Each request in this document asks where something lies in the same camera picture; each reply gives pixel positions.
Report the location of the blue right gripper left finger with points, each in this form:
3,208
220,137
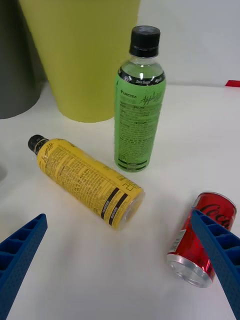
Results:
20,252

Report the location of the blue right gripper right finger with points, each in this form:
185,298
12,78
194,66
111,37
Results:
220,250

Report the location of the red drink can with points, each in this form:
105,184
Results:
190,240

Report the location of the yellow label plastic bottle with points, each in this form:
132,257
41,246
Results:
82,177

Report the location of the green label plastic bottle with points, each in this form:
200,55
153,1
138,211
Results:
137,120

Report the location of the grey plastic waste bin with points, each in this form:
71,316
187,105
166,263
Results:
15,62

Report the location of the yellow-green plastic waste bin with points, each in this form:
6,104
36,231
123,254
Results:
82,62

